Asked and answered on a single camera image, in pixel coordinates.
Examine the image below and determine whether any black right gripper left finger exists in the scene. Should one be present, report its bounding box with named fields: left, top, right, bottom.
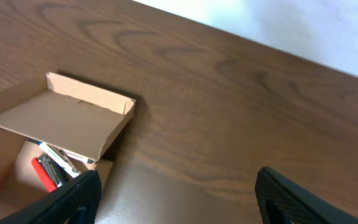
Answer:
left=0, top=170, right=102, bottom=224

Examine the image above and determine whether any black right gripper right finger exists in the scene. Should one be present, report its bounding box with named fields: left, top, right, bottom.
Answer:
left=255, top=166, right=358, bottom=224

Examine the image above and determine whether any red multi-tool pocket knife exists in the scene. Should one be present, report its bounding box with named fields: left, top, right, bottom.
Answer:
left=31, top=154, right=69, bottom=192

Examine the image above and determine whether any blue whiteboard marker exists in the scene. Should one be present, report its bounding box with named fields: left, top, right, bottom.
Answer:
left=27, top=138, right=81, bottom=178

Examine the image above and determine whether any black whiteboard marker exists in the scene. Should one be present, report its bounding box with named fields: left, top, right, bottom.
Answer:
left=60, top=149, right=95, bottom=164

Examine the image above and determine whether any open cardboard box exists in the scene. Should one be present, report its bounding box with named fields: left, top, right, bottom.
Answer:
left=0, top=72, right=135, bottom=219

